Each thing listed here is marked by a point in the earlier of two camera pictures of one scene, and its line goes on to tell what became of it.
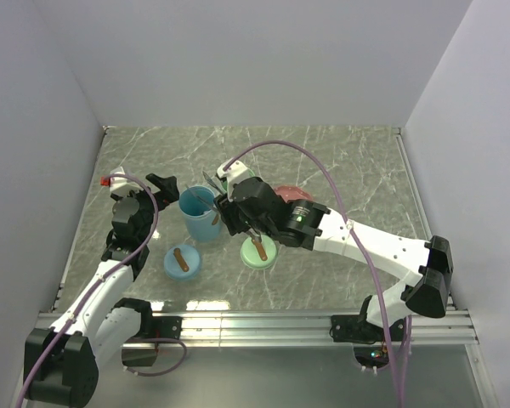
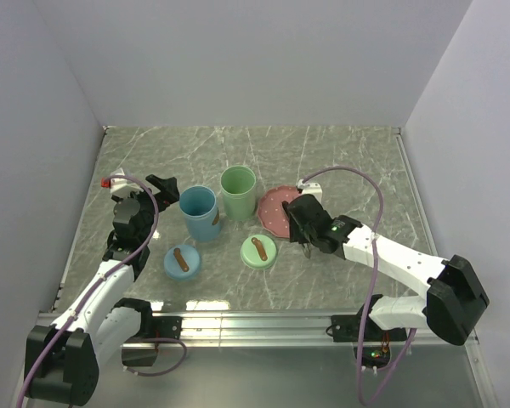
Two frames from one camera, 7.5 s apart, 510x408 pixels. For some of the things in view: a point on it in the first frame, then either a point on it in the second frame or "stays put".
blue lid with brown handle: [182, 262] stays put
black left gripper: [167, 192] stays put
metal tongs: [253, 235] -> [306, 250]
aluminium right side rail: [399, 137] stays put
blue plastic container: [201, 217] stays put
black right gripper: [227, 209] -> [295, 235]
